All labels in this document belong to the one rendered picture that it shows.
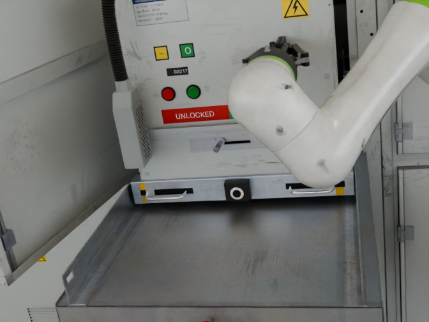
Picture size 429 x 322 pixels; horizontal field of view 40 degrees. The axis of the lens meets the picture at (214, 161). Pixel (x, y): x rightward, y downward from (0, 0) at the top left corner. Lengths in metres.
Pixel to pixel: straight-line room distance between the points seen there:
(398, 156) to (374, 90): 0.72
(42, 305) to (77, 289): 0.97
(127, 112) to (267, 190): 0.38
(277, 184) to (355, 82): 0.48
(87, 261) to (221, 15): 0.59
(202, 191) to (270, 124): 0.58
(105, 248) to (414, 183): 0.85
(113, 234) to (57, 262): 0.69
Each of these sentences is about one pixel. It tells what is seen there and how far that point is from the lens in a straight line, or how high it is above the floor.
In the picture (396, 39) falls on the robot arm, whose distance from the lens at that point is 1.03.
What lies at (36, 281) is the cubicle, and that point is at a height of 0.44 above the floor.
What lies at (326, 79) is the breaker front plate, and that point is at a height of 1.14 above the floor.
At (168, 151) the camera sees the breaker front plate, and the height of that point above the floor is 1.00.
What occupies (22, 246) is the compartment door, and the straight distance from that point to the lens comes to 1.40.
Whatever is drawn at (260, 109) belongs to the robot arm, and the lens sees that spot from 0.87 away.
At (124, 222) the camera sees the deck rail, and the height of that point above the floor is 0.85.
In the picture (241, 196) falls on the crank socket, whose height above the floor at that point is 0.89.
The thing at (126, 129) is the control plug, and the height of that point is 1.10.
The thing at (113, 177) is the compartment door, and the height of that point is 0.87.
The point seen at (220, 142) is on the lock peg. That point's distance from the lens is 1.35.
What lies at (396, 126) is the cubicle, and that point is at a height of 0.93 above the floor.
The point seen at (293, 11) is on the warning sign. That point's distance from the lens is 1.27.
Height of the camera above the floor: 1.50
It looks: 22 degrees down
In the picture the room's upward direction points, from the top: 9 degrees counter-clockwise
